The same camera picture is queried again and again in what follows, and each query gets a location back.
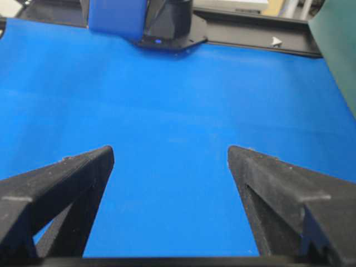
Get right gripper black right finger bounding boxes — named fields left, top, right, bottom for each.
left=228, top=146, right=355, bottom=264

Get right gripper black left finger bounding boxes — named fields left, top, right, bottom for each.
left=1, top=146, right=114, bottom=259

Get blue block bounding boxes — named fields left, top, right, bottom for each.
left=88, top=0, right=147, bottom=41

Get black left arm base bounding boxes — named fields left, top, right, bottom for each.
left=136, top=0, right=207, bottom=51

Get blue table mat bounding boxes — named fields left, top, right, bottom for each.
left=1, top=19, right=355, bottom=258

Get green backdrop sheet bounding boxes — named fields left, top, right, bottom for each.
left=308, top=1, right=355, bottom=116

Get white table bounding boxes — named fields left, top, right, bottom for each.
left=193, top=0, right=269, bottom=12

